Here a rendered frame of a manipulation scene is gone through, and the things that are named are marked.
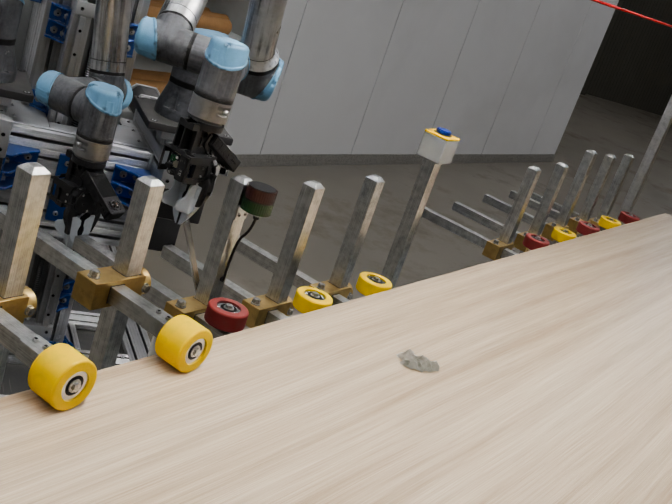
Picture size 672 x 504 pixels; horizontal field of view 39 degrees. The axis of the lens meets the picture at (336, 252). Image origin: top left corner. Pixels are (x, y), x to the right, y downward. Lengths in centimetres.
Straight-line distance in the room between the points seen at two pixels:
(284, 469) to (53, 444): 33
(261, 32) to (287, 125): 395
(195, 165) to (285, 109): 440
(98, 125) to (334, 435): 83
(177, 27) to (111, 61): 29
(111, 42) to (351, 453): 106
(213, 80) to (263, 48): 60
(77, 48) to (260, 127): 365
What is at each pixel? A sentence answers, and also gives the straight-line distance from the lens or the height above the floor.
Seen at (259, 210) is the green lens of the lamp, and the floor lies 110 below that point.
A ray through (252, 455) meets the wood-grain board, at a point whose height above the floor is 90.
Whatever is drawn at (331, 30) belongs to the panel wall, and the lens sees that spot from 625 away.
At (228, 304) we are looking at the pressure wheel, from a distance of 183.
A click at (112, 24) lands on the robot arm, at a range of 213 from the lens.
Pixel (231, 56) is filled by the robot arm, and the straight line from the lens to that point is 176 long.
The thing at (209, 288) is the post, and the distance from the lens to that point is 189.
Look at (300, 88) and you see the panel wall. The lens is 621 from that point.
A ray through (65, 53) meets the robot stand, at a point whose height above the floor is 112.
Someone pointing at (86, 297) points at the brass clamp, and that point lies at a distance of 165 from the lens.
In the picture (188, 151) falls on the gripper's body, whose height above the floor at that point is 116.
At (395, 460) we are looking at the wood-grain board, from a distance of 155.
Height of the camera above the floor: 165
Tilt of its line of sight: 19 degrees down
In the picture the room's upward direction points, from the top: 19 degrees clockwise
